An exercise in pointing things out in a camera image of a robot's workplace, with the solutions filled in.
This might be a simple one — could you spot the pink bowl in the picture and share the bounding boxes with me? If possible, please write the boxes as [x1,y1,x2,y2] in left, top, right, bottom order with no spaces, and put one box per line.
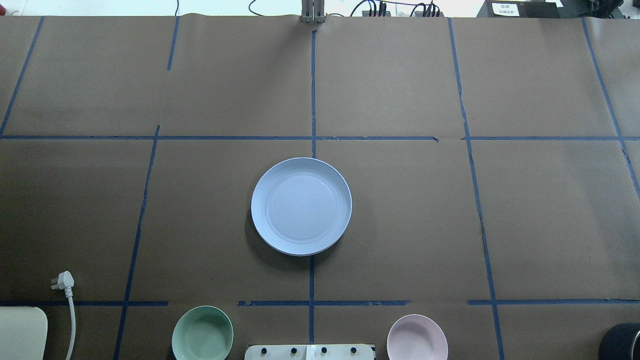
[386,314,450,360]

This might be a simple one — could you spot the blue plate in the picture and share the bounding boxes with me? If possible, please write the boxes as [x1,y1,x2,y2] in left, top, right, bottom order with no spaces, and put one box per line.
[250,157,354,257]

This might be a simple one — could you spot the black box with label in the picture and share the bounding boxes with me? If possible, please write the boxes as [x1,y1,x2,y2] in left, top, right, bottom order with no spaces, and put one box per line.
[476,0,561,19]

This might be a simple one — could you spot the white power plug cable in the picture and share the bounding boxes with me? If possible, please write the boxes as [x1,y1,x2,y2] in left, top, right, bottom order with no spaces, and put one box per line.
[50,270,77,360]

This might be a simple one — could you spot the dark blue pot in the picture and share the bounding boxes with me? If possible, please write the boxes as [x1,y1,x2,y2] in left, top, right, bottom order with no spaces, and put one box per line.
[598,322,640,360]

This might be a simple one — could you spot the white pillar with base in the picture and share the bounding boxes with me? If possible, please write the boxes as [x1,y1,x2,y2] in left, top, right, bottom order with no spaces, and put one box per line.
[244,343,377,360]

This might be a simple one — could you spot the green bowl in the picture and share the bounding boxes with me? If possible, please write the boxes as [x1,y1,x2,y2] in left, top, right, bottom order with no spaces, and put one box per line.
[171,305,234,360]

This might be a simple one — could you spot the aluminium frame post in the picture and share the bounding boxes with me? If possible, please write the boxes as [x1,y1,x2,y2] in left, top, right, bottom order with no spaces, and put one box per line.
[300,0,327,24]

